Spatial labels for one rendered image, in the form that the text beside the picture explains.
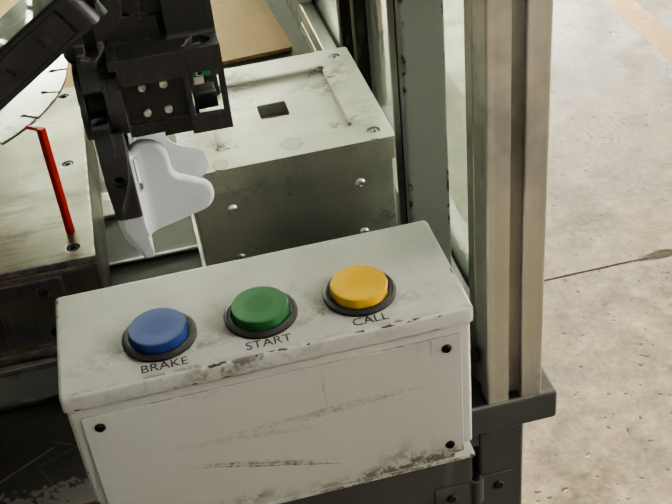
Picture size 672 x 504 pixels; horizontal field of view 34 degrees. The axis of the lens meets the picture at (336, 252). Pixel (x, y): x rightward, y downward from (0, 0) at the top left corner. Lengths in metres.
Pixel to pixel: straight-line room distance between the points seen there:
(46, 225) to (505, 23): 0.46
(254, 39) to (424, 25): 0.68
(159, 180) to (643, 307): 1.59
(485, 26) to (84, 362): 0.34
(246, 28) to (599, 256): 1.04
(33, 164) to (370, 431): 0.45
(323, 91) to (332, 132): 0.08
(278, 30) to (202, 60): 0.88
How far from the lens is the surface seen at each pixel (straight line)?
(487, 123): 0.72
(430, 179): 0.86
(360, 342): 0.73
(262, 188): 0.92
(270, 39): 1.45
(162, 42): 0.61
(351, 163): 0.92
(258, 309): 0.73
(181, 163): 0.69
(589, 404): 1.95
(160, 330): 0.73
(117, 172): 0.62
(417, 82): 0.82
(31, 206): 1.01
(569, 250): 2.28
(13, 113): 0.94
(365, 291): 0.74
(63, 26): 0.60
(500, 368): 0.86
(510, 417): 0.89
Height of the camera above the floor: 1.37
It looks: 37 degrees down
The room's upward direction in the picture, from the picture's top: 6 degrees counter-clockwise
